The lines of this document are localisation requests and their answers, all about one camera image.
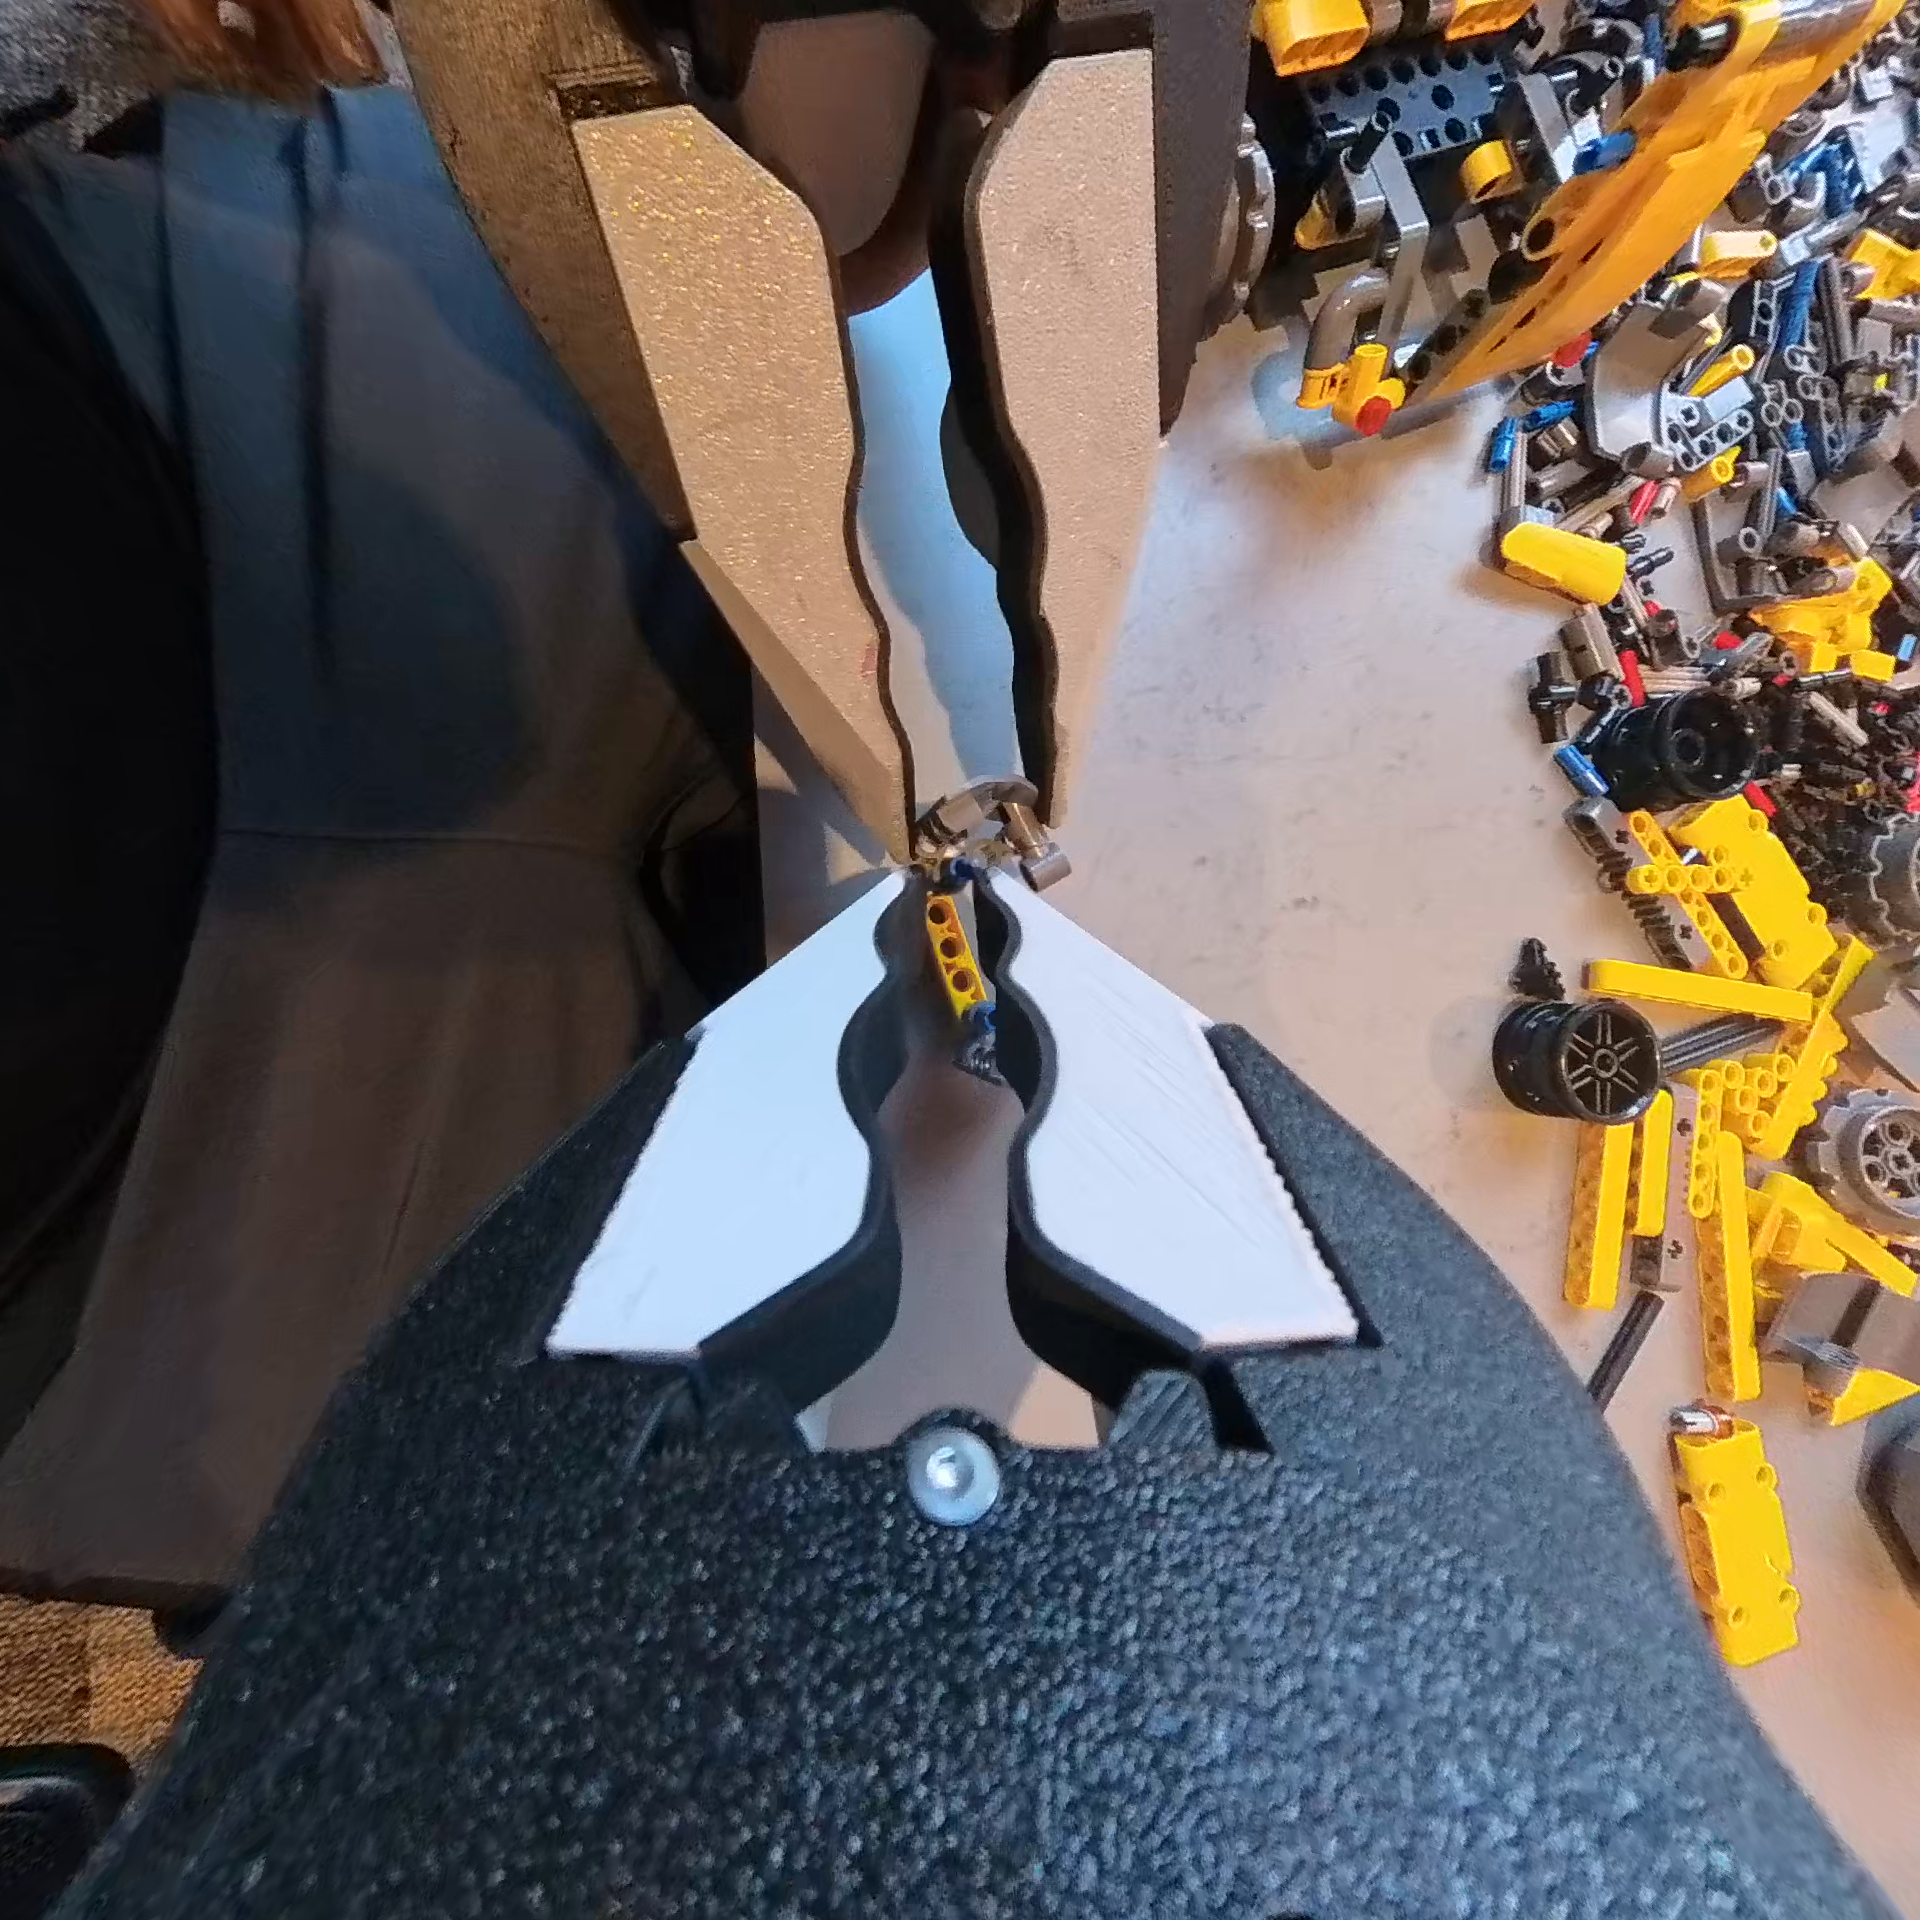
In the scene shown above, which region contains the long yellow holed toy block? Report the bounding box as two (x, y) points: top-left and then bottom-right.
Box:
(1668, 1400), (1800, 1670)

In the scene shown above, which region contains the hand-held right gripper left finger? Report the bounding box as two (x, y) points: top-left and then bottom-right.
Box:
(547, 867), (920, 1369)

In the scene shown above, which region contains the grey toy hub block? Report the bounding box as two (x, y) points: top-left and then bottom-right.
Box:
(1855, 1393), (1920, 1568)

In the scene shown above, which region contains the black chair base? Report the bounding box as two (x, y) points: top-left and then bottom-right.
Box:
(0, 1747), (138, 1920)

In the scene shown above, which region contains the black toy wheel rim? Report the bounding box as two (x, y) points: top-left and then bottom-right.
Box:
(1590, 688), (1768, 811)

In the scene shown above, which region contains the grey toy panel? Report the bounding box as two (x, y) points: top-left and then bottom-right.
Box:
(1763, 1270), (1920, 1389)

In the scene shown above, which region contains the grey desk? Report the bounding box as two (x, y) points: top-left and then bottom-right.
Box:
(749, 269), (1920, 1905)

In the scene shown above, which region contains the person's left hand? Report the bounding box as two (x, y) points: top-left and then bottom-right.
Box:
(736, 16), (963, 317)

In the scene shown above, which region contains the black spoked toy wheel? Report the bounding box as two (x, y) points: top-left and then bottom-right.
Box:
(1493, 996), (1663, 1125)

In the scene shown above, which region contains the yellow curved toy panel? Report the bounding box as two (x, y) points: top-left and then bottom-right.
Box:
(1496, 517), (1629, 606)

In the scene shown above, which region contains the pile of small toy parts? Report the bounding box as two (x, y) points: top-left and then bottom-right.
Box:
(1485, 0), (1920, 840)

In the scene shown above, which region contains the yellow toy vehicle model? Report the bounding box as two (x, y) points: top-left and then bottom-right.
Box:
(1216, 0), (1906, 444)

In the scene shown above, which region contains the grey toy wheel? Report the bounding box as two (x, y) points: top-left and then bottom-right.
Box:
(1822, 808), (1920, 939)
(1798, 1087), (1920, 1238)

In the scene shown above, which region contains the black toy axle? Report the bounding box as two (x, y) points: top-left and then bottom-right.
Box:
(1586, 1287), (1666, 1413)

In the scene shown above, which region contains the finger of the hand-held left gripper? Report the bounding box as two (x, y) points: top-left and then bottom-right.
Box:
(960, 45), (1163, 835)
(570, 103), (916, 869)

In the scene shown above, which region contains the grey toy plate with blue pins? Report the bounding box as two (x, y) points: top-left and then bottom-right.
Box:
(909, 773), (1075, 894)

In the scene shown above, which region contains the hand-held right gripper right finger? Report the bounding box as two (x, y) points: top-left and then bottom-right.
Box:
(971, 870), (1360, 1403)

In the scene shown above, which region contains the short yellow toy beam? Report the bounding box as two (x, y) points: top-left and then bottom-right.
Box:
(920, 887), (992, 1014)

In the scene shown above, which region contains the wooden post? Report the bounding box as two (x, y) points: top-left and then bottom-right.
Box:
(181, 0), (394, 91)

